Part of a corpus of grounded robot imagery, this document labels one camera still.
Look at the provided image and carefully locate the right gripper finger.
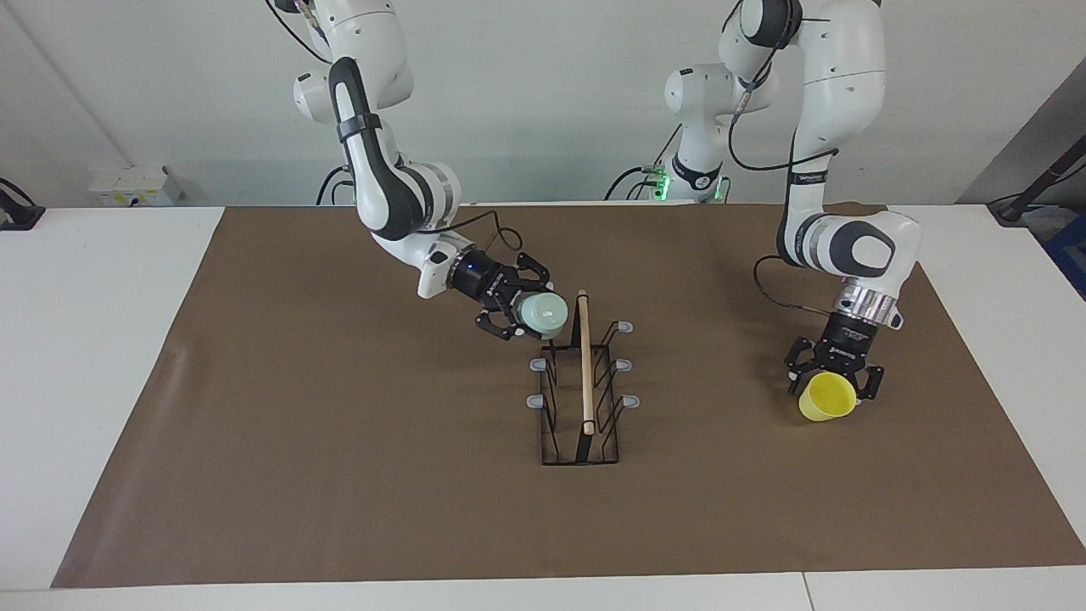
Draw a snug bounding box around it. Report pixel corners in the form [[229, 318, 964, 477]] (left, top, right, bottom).
[[476, 305, 532, 343], [508, 252, 553, 294]]

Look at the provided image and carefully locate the pale green plastic cup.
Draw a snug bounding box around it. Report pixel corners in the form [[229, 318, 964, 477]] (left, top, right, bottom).
[[513, 291, 569, 342]]

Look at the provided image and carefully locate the yellow plastic cup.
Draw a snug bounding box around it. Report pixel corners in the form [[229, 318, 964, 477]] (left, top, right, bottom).
[[798, 371, 856, 423]]

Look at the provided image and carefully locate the brown table mat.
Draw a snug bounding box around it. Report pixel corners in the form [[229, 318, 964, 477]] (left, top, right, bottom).
[[51, 202, 1086, 589]]

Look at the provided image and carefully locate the blue box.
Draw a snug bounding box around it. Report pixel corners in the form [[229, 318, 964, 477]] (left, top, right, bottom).
[[1044, 212, 1086, 300]]

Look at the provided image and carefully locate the black stand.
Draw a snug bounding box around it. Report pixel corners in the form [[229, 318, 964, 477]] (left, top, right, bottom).
[[987, 134, 1086, 226]]

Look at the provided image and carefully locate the black table clamp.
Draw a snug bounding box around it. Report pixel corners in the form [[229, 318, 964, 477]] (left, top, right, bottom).
[[0, 177, 45, 232]]

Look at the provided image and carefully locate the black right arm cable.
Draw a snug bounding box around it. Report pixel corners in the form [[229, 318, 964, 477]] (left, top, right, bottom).
[[267, 0, 525, 255]]

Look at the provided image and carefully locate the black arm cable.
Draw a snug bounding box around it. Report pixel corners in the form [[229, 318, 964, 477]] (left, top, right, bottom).
[[267, 0, 525, 255], [728, 17, 841, 319]]

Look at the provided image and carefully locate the black wire cup rack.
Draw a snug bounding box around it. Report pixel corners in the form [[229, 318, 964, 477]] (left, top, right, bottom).
[[526, 289, 641, 466]]

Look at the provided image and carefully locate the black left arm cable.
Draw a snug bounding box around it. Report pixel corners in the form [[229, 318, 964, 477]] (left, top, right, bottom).
[[728, 17, 841, 319]]

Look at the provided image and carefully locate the black left base cable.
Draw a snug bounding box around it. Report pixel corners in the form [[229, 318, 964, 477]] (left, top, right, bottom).
[[604, 127, 684, 202]]

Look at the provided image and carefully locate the black base cable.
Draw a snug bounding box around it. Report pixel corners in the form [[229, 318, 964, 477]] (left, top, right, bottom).
[[604, 127, 684, 202], [316, 165, 355, 205]]

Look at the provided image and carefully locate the black right base cable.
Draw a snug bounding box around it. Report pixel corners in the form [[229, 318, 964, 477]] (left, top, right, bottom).
[[316, 165, 355, 205]]

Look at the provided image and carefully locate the white wall socket box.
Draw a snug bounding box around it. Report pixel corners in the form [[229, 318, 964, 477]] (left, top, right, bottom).
[[89, 165, 183, 207]]

